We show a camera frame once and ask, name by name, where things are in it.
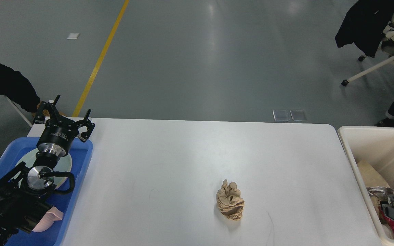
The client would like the beige plastic bin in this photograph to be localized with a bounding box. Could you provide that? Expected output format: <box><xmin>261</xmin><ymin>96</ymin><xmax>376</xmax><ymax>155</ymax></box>
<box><xmin>338</xmin><ymin>126</ymin><xmax>394</xmax><ymax>246</ymax></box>

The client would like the left clear floor plate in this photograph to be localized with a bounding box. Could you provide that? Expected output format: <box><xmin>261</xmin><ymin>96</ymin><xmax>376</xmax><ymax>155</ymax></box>
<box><xmin>272</xmin><ymin>110</ymin><xmax>290</xmax><ymax>122</ymax></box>

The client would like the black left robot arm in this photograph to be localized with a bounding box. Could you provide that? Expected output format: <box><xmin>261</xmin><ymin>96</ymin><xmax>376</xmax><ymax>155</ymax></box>
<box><xmin>0</xmin><ymin>95</ymin><xmax>95</xmax><ymax>246</ymax></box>

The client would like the white paper cup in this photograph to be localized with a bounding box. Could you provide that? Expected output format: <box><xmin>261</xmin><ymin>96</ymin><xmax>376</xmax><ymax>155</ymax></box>
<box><xmin>381</xmin><ymin>224</ymin><xmax>394</xmax><ymax>240</ymax></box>

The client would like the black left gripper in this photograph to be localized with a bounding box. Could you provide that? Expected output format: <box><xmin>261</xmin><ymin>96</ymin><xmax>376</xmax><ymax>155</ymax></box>
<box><xmin>33</xmin><ymin>95</ymin><xmax>95</xmax><ymax>158</ymax></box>

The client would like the blue plastic tray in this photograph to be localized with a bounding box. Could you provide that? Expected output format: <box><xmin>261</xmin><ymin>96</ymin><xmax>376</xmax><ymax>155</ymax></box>
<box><xmin>0</xmin><ymin>137</ymin><xmax>93</xmax><ymax>246</ymax></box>

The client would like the white floor tag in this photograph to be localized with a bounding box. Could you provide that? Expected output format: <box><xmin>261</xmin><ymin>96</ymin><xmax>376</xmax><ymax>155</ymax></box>
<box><xmin>67</xmin><ymin>33</ymin><xmax>80</xmax><ymax>40</ymax></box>

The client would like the person in black left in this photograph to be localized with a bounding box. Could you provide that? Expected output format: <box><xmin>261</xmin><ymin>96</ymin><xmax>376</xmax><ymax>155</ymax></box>
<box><xmin>0</xmin><ymin>64</ymin><xmax>41</xmax><ymax>113</ymax></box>

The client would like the large brown paper bag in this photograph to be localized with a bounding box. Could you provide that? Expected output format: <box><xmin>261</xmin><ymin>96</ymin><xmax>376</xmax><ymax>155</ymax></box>
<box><xmin>356</xmin><ymin>160</ymin><xmax>394</xmax><ymax>188</ymax></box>

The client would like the tan boot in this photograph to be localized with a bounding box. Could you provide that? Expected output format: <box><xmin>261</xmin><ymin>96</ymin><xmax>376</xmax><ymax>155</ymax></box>
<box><xmin>32</xmin><ymin>101</ymin><xmax>67</xmax><ymax>119</ymax></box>

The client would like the black jacket on chair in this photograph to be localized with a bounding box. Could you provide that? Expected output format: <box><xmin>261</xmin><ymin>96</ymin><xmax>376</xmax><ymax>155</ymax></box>
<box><xmin>335</xmin><ymin>0</ymin><xmax>394</xmax><ymax>57</ymax></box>

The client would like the crumpled brown paper ball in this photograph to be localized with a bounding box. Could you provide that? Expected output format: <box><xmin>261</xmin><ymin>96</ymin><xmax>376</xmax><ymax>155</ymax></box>
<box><xmin>216</xmin><ymin>179</ymin><xmax>245</xmax><ymax>221</ymax></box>

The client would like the paper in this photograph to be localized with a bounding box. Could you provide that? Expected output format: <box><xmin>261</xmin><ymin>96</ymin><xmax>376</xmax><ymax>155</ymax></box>
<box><xmin>370</xmin><ymin>196</ymin><xmax>382</xmax><ymax>218</ymax></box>

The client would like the pink mug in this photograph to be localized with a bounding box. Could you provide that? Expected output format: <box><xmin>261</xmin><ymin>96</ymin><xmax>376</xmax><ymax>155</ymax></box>
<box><xmin>32</xmin><ymin>206</ymin><xmax>64</xmax><ymax>233</ymax></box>

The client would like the silver foil bag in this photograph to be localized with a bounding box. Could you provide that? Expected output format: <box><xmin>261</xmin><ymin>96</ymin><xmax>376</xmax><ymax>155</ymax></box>
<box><xmin>366</xmin><ymin>186</ymin><xmax>394</xmax><ymax>201</ymax></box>

